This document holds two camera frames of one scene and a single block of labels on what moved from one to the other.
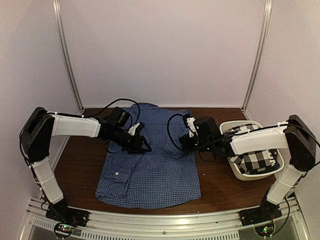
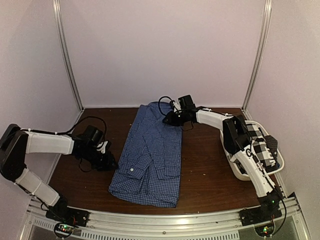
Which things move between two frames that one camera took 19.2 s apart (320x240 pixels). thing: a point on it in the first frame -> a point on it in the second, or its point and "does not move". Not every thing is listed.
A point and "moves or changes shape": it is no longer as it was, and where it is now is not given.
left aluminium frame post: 56,4 does not move
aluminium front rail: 228,226 does not move
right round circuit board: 265,230 does not move
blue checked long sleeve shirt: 165,175 moves or changes shape
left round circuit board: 63,230 does not move
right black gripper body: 203,145 -> 179,120
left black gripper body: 128,144 -> 98,162
